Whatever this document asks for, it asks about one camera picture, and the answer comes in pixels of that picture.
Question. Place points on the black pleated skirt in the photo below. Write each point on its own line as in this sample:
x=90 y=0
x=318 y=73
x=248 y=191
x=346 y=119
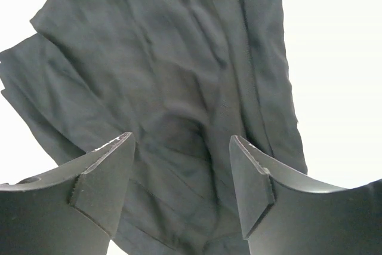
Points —
x=183 y=76

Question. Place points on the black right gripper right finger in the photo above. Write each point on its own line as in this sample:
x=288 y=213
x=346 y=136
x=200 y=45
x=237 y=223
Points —
x=285 y=212

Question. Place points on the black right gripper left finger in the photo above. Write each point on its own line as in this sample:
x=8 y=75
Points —
x=72 y=209

